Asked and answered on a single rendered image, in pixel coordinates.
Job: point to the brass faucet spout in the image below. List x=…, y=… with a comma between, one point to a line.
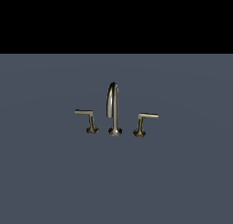
x=115, y=112

